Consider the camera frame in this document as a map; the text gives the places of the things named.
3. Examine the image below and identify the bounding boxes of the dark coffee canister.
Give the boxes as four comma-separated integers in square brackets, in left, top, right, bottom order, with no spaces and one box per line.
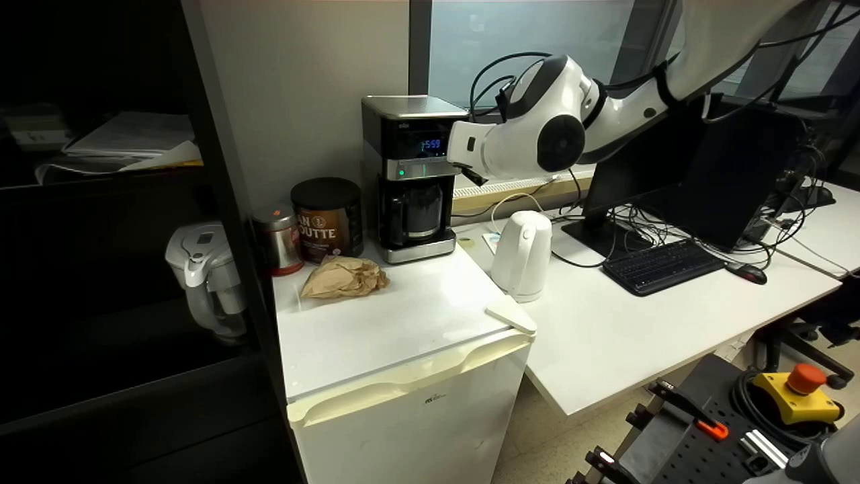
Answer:
[291,177,362,262]

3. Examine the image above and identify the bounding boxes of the white water filter jug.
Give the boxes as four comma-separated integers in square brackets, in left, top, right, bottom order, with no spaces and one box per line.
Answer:
[163,219,248,344]

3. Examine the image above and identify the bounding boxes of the black computer mouse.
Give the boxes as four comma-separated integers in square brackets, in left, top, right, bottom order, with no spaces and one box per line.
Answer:
[725,262,768,285]

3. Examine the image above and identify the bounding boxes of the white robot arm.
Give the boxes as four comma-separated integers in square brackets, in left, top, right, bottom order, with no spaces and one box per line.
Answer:
[446,0,815,177]

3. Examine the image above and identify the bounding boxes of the black shelf unit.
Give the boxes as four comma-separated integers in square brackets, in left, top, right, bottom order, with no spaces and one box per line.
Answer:
[0,0,303,484]

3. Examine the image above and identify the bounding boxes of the black keyboard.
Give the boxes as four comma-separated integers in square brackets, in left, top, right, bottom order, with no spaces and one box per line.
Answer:
[601,241,723,296]

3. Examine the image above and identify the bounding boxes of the black steel coffee machine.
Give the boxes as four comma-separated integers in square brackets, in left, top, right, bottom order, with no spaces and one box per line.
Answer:
[359,94,464,262]

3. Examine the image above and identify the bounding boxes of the crumpled brown paper bag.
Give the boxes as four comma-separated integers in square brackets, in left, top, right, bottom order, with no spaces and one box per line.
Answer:
[300,254,387,300]

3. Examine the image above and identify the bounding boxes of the white electric kettle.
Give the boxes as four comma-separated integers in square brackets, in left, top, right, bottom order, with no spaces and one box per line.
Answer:
[488,210,550,304]

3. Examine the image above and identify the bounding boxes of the yellow emergency stop button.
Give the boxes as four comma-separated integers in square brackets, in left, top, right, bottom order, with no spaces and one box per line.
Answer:
[752,363,843,424]

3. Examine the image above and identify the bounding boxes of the stack of white papers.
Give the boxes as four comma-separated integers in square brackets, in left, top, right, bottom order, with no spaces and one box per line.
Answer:
[34,110,203,184]

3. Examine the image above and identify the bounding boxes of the black computer monitor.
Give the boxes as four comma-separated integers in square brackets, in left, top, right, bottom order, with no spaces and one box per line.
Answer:
[565,101,804,254]

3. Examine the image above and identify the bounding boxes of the black orange clamp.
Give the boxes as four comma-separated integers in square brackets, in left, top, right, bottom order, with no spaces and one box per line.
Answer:
[653,382,731,441]

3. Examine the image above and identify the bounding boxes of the white mini fridge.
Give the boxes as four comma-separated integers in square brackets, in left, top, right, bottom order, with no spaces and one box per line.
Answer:
[273,250,535,484]

